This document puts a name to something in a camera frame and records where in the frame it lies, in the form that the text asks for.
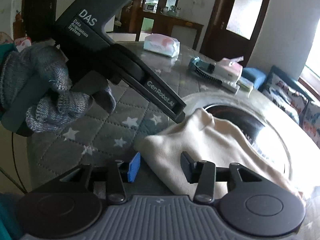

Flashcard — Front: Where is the flat butterfly pillow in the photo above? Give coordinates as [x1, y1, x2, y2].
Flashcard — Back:
[262, 73, 308, 125]

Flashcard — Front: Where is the cream garment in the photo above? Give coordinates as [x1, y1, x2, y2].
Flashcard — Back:
[135, 108, 303, 199]

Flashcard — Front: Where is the dark wooden door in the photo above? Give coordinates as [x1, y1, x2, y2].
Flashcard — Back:
[200, 0, 270, 67]

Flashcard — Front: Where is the dark wooden cabinet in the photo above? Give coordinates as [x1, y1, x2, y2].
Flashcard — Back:
[119, 0, 203, 49]

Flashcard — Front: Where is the grey knit gloved hand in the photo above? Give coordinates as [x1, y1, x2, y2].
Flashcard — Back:
[1, 42, 116, 133]

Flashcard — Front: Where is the upright butterfly cushion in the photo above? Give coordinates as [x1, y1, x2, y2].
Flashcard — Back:
[302, 101, 320, 147]

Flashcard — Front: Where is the grey quilted star table cover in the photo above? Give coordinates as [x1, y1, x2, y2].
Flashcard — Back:
[27, 41, 320, 240]

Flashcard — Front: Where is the blue sofa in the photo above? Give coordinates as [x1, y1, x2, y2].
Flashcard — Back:
[241, 65, 320, 148]

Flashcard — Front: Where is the plastic wrapped tissue pack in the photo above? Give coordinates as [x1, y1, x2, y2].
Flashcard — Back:
[143, 34, 180, 58]

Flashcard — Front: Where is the black cable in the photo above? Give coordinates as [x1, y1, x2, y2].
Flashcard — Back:
[0, 132, 28, 194]

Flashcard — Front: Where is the white power strip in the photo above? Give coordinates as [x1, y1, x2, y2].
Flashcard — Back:
[216, 79, 240, 94]

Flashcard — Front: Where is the teal fabric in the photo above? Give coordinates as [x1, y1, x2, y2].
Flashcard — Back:
[1, 193, 23, 239]

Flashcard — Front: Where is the pink tissue box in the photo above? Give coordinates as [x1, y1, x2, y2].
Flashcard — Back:
[213, 56, 244, 83]

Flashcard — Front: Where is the teal black hair brush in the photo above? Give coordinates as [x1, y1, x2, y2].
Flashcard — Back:
[188, 57, 222, 84]

